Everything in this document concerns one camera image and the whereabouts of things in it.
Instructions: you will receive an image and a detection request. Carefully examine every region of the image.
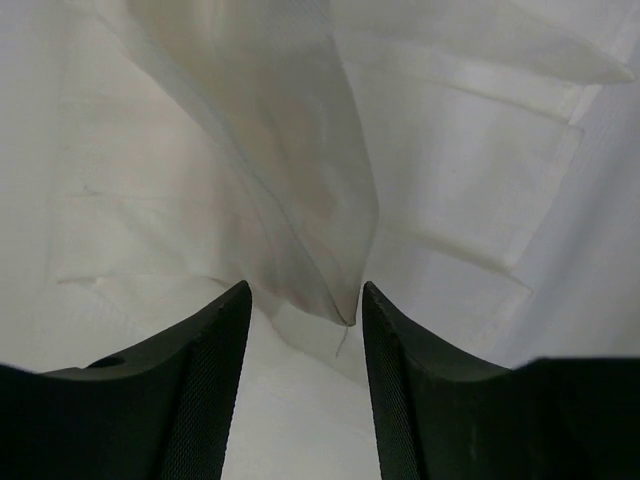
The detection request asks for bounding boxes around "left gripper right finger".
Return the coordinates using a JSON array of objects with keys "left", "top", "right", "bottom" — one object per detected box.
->
[{"left": 362, "top": 283, "right": 639, "bottom": 479}]

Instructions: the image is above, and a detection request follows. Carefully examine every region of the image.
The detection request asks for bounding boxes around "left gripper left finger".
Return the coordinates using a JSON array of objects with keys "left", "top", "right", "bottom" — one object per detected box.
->
[{"left": 1, "top": 282, "right": 252, "bottom": 480}]

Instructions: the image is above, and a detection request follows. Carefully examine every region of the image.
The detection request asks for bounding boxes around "white pleated skirt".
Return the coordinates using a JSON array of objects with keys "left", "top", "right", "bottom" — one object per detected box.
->
[{"left": 1, "top": 1, "right": 639, "bottom": 479}]

